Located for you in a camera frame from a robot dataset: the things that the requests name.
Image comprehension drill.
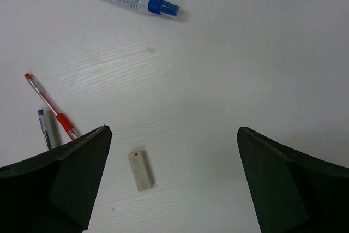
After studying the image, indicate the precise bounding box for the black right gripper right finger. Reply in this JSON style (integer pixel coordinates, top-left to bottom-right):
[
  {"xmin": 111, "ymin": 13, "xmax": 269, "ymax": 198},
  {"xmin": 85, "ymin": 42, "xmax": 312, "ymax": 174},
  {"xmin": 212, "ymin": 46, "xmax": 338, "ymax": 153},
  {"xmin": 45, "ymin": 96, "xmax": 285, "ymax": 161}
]
[{"xmin": 237, "ymin": 127, "xmax": 348, "ymax": 232}]

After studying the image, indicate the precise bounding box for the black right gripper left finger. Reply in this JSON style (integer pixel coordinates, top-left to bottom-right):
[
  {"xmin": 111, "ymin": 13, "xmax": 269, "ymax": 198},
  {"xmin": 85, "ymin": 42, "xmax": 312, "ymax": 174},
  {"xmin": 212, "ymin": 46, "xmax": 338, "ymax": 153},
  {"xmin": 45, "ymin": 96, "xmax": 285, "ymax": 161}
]
[{"xmin": 1, "ymin": 126, "xmax": 112, "ymax": 232}]

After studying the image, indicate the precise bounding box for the yellow pen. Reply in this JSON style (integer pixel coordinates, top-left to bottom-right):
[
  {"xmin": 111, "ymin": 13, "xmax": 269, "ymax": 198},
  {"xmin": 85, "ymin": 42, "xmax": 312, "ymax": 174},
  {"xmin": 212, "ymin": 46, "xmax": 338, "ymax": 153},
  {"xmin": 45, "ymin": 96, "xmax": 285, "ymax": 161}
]
[{"xmin": 43, "ymin": 107, "xmax": 62, "ymax": 149}]

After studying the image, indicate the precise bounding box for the red gel pen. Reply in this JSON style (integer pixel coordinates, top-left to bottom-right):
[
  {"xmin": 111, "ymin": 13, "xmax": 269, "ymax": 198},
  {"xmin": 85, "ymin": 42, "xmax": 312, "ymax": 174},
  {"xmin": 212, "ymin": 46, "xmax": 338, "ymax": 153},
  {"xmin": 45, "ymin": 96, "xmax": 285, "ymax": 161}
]
[{"xmin": 24, "ymin": 73, "xmax": 80, "ymax": 140}]

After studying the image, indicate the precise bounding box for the dark blue gel pen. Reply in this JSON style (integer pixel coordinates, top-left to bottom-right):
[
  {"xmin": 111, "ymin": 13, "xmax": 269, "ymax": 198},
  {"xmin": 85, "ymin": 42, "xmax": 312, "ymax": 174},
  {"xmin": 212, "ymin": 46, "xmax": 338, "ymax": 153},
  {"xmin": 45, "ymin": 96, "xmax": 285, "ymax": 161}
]
[{"xmin": 38, "ymin": 109, "xmax": 52, "ymax": 151}]

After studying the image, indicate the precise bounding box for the long white eraser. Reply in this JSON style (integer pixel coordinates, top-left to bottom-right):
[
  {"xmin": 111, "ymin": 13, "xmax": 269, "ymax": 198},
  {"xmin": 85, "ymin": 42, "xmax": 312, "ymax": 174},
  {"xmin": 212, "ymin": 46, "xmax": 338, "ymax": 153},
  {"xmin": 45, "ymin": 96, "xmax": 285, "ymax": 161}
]
[{"xmin": 128, "ymin": 150, "xmax": 155, "ymax": 192}]

